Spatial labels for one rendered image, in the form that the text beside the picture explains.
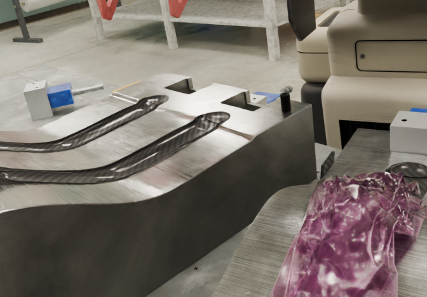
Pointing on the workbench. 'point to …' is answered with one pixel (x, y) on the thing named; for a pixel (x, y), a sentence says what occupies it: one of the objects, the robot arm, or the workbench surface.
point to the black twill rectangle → (327, 164)
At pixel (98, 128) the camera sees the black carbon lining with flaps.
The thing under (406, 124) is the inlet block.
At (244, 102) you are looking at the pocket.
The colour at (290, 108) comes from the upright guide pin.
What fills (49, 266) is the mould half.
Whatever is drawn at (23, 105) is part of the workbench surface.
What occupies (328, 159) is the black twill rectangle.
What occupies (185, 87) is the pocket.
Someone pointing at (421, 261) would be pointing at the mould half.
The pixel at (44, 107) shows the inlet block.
